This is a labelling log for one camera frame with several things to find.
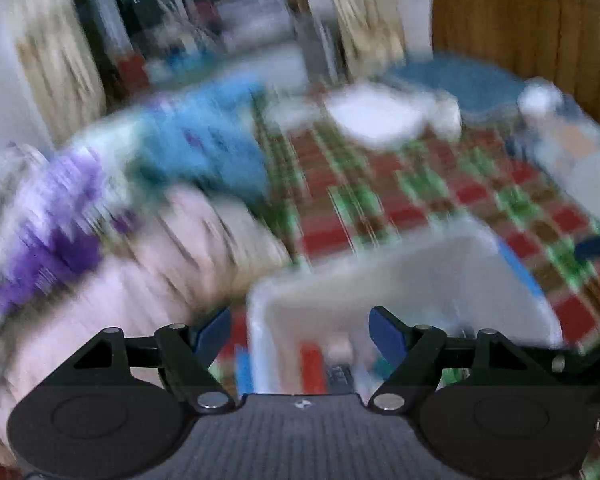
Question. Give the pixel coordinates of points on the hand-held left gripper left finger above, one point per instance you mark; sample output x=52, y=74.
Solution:
x=212, y=331

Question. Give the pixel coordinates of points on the wooden headboard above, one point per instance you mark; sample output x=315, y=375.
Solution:
x=530, y=25

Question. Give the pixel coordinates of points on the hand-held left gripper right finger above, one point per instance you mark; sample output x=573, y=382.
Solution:
x=386, y=331

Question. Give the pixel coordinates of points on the blue pillow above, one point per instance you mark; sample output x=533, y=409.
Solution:
x=460, y=82

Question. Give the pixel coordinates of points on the red green plaid bed sheet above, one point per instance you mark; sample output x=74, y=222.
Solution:
x=360, y=195

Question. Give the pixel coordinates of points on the pink quilt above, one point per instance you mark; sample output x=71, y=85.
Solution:
x=145, y=280

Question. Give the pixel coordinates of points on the crumpled white tissue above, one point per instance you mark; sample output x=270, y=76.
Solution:
x=542, y=97

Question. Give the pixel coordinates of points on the purple floral blanket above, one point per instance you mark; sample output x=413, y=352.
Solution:
x=130, y=170

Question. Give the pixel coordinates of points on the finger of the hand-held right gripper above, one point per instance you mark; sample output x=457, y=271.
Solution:
x=587, y=362
x=597, y=248

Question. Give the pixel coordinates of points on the cream curtain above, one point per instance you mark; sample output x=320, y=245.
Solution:
x=60, y=55
x=360, y=15

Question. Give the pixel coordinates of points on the white folded cloth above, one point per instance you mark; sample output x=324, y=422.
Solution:
x=385, y=117

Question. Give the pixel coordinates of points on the white plastic container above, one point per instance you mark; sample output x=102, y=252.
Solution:
x=420, y=280

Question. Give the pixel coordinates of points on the window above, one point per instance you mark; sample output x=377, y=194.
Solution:
x=180, y=15

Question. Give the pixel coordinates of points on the light patterned pillow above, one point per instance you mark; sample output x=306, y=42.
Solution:
x=575, y=150

